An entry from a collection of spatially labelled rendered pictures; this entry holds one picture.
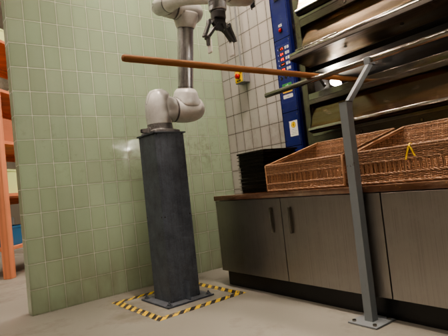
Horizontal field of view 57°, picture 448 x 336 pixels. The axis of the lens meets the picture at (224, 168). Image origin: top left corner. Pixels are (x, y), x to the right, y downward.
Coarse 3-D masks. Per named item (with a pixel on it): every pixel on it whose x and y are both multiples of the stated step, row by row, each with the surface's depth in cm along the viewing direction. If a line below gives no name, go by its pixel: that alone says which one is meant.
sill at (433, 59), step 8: (432, 56) 206; (440, 56) 203; (408, 64) 217; (416, 64) 213; (424, 64) 210; (384, 72) 228; (392, 72) 224; (400, 72) 220; (368, 80) 236; (328, 88) 259; (336, 88) 254; (344, 88) 249; (312, 96) 269; (320, 96) 264
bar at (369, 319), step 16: (400, 48) 180; (352, 64) 200; (368, 64) 192; (304, 80) 225; (352, 96) 182; (352, 112) 180; (352, 128) 178; (352, 144) 177; (352, 160) 177; (352, 176) 178; (352, 192) 178; (352, 208) 179; (368, 240) 178; (368, 256) 177; (368, 272) 176; (368, 288) 175; (368, 304) 175; (352, 320) 179; (368, 320) 176; (384, 320) 175
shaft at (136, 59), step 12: (132, 60) 162; (144, 60) 165; (156, 60) 168; (168, 60) 172; (180, 60) 175; (252, 72) 200; (264, 72) 204; (276, 72) 209; (288, 72) 214; (300, 72) 220
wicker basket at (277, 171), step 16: (320, 144) 262; (336, 144) 251; (288, 160) 249; (304, 160) 212; (320, 160) 204; (336, 160) 196; (272, 176) 233; (288, 176) 223; (304, 176) 213; (320, 176) 257; (336, 176) 197
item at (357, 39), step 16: (432, 0) 190; (400, 16) 205; (416, 16) 205; (432, 16) 205; (352, 32) 225; (368, 32) 223; (384, 32) 222; (400, 32) 222; (320, 48) 244; (336, 48) 243; (352, 48) 243; (304, 64) 269
